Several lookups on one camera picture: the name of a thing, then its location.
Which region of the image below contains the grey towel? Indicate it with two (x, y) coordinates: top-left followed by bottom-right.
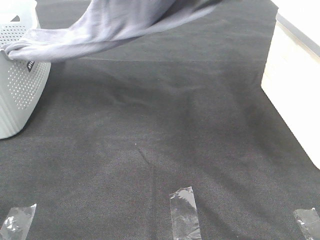
(2, 0), (220, 63)

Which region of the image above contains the black table cloth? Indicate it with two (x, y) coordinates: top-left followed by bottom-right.
(0, 0), (320, 240)

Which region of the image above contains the middle clear tape strip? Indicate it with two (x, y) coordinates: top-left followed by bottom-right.
(169, 186), (202, 240)

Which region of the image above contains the clear tape strip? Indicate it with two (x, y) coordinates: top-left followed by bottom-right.
(0, 203), (37, 240)
(293, 207), (320, 240)
(169, 186), (202, 240)

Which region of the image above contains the cream storage box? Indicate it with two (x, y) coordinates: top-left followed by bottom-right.
(261, 0), (320, 168)

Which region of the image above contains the grey perforated laundry basket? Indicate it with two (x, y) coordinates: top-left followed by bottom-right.
(0, 0), (51, 139)

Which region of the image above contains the left clear tape strip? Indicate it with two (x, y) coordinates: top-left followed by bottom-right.
(0, 203), (37, 240)

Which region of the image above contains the right clear tape strip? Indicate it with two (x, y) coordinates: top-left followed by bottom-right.
(293, 207), (320, 240)

